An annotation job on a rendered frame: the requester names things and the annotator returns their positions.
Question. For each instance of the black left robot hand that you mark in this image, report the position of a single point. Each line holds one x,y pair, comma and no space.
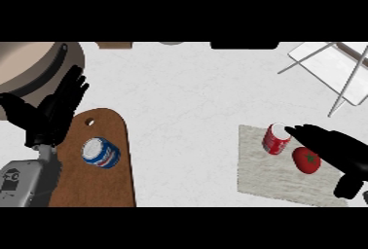
52,110

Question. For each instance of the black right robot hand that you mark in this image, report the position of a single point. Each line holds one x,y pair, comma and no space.
340,152

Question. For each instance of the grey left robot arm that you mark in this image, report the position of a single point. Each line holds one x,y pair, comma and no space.
25,181

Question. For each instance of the red tomato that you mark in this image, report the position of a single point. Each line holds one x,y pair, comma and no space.
305,160

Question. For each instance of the beige woven placemat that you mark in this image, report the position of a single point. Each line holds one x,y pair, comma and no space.
272,175

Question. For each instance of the red and white can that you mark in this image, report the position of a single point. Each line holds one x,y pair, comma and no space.
277,138

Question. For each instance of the grey metal pan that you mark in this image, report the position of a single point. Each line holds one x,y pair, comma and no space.
28,66

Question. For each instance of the blue and white can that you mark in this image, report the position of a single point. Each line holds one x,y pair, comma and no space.
101,152

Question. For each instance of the brown wooden cutting board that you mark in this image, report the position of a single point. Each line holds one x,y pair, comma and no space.
93,175

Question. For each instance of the brown wooden block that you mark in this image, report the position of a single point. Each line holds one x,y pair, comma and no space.
114,45

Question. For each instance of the grey round object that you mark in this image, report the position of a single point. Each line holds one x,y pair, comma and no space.
172,43

